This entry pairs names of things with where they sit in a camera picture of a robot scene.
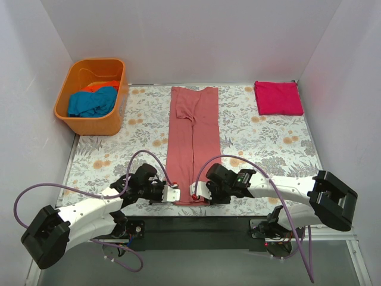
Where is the dusty pink t shirt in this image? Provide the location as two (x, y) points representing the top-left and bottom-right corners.
(165, 87), (221, 206)

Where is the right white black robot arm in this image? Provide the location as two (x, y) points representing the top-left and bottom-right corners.
(196, 163), (358, 238)

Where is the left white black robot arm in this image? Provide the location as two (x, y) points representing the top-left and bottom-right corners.
(21, 163), (168, 269)

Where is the folded magenta t shirt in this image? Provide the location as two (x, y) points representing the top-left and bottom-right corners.
(254, 81), (304, 116)

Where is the blue t shirt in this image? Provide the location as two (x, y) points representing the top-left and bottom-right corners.
(67, 86), (117, 118)

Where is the orange t shirt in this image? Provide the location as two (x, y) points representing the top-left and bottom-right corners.
(81, 80), (120, 92)

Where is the orange plastic basket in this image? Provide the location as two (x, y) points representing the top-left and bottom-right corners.
(54, 58), (129, 136)

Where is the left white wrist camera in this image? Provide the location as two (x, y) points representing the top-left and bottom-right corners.
(161, 184), (181, 203)

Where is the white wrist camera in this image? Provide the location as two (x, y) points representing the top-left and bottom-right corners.
(161, 184), (181, 203)
(189, 181), (212, 200)

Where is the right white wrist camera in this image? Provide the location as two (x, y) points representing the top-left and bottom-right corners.
(189, 181), (212, 200)

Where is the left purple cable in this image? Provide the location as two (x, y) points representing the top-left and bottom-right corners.
(13, 150), (176, 273)

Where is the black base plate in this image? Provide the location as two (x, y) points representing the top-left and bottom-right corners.
(92, 216), (304, 260)

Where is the aluminium frame rail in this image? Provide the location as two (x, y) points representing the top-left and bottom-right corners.
(311, 225), (372, 285)

